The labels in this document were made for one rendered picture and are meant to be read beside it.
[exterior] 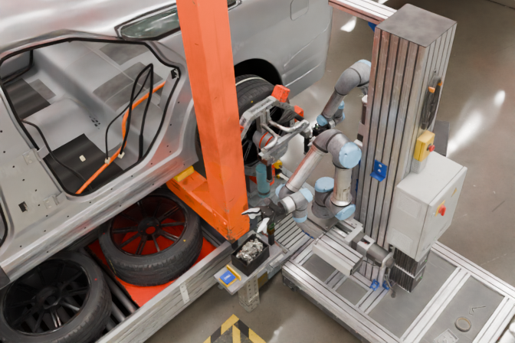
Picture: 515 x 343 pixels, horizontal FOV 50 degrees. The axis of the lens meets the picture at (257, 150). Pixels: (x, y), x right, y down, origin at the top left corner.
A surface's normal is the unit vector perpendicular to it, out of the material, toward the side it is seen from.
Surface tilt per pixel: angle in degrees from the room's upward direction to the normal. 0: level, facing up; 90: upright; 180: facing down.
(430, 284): 0
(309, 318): 0
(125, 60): 5
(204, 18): 90
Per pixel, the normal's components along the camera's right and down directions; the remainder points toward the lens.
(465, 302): -0.05, -0.71
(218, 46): 0.69, 0.48
